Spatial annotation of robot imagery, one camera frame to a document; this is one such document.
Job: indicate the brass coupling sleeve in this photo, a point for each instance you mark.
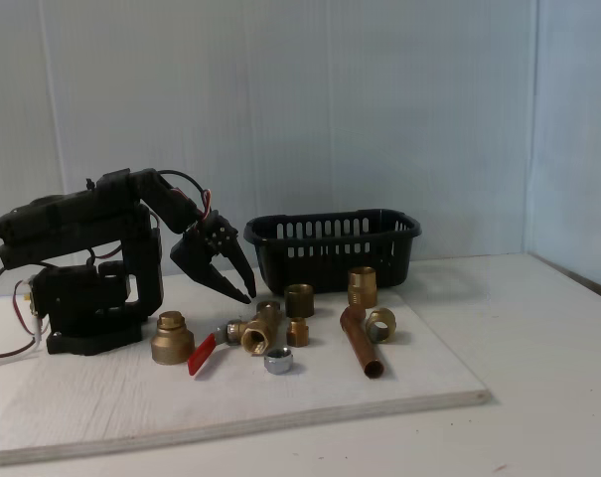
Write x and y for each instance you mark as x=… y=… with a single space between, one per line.
x=299 y=300

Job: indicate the small brass hex adapter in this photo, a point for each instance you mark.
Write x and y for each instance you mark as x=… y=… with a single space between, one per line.
x=297 y=333

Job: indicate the black slotted plastic basket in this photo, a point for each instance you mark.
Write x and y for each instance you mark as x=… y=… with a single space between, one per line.
x=330 y=270

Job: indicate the brass compression nut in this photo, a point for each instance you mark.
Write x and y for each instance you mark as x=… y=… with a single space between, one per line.
x=387 y=323

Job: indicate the large brass reducer fitting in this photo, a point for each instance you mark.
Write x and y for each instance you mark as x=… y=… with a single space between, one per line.
x=172 y=343

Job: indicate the white wooden board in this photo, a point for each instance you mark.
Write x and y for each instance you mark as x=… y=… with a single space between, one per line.
x=131 y=407

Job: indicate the chrome cap nut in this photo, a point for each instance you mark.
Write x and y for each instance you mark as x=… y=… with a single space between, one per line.
x=280 y=363

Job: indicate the brass threaded nipple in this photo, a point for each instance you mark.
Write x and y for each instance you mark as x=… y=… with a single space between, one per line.
x=362 y=285

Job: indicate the brass hex cap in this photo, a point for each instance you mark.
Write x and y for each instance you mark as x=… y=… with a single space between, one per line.
x=267 y=305

